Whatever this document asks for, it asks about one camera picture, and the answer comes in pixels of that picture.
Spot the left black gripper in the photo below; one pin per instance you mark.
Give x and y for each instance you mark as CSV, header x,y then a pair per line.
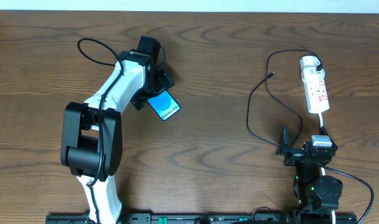
x,y
152,94

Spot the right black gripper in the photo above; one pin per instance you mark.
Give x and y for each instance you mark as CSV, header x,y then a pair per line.
x,y
298,154

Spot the white power strip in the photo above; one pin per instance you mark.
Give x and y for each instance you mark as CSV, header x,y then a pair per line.
x,y
316,96

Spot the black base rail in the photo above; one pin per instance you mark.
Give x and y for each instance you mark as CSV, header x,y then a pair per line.
x,y
146,218

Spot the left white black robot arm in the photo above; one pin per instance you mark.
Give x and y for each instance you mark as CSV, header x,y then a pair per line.
x,y
92,139

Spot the blue screen Galaxy smartphone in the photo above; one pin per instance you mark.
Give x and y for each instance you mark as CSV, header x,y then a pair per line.
x,y
164,105

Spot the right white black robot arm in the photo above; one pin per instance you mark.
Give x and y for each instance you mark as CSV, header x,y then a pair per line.
x,y
318,193

